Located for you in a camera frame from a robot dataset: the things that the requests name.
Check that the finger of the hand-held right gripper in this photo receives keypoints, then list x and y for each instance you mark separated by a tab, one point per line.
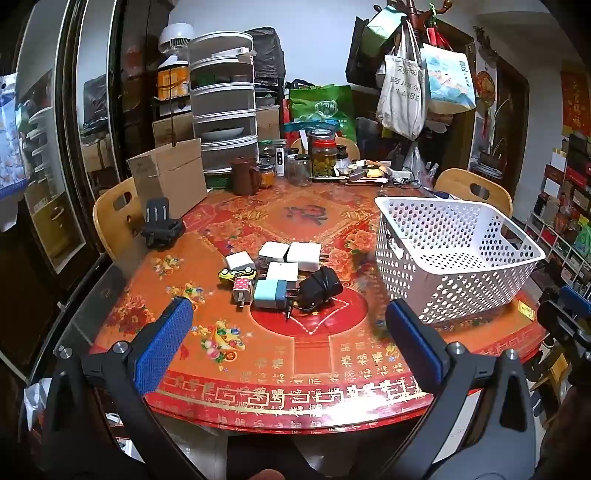
575	297

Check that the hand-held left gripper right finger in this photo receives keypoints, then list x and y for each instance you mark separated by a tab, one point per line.
413	341

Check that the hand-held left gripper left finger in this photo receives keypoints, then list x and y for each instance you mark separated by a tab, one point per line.
164	344

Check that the white perforated plastic basket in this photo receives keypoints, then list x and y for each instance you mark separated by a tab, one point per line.
455	258

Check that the pink cartoon wall charger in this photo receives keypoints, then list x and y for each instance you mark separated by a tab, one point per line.
242	293

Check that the black travel power adapter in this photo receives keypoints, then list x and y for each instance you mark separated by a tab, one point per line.
318	286

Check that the small white wall charger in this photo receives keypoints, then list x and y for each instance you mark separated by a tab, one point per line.
240	262

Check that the light blue wall charger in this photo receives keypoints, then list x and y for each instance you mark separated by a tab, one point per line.
270	295

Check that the large white cube charger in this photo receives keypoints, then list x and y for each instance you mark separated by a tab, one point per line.
304	256

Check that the shelf of assorted boxes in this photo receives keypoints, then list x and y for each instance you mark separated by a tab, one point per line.
565	217

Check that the yellow toy car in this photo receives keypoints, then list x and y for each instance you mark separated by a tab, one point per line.
234	276

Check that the red printed tablecloth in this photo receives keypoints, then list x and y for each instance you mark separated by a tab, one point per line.
318	369

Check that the black folding phone holder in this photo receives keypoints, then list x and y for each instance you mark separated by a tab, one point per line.
160	226

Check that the brown cardboard box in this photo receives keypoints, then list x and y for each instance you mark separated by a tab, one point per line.
168	177

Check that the potted plant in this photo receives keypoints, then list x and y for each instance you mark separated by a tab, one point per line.
494	152

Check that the brown ceramic mug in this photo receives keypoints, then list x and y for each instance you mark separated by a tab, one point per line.
244	177

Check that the small jar with orange contents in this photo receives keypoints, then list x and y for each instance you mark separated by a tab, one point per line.
266	177

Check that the empty glass jar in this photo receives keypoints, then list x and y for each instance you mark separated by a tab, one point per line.
302	170

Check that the pickle jar with red lid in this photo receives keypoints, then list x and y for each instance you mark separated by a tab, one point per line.
324	154

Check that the flat cardboard carton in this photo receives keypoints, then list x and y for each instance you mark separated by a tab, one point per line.
171	129

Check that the white slim bottle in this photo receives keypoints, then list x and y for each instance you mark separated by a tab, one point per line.
280	160

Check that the white canvas tote bag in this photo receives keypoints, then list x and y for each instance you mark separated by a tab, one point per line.
401	92

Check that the tiered grey food cover stack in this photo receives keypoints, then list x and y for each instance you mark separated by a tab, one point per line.
224	101

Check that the green printed shopping bag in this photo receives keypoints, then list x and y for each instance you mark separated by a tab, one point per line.
323	108

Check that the blue printed tote bag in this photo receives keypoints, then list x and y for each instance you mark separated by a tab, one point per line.
448	78

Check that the blue white printed packet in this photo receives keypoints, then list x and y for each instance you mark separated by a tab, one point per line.
11	138

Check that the orange canister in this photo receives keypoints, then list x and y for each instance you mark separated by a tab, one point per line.
173	81

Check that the black hanging bag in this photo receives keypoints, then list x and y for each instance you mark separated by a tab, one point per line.
362	55

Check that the black plastic bag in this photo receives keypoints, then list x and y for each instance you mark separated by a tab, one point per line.
265	53

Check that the green paper bag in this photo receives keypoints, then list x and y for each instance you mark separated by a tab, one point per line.
381	30

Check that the wooden coat rack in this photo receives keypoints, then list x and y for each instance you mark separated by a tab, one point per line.
411	9

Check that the white square wall charger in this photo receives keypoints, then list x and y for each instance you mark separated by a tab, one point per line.
282	272
273	253

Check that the red wall poster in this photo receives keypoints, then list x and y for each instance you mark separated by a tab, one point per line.
576	101

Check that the round red wall ornament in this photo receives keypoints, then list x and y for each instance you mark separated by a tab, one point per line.
485	90

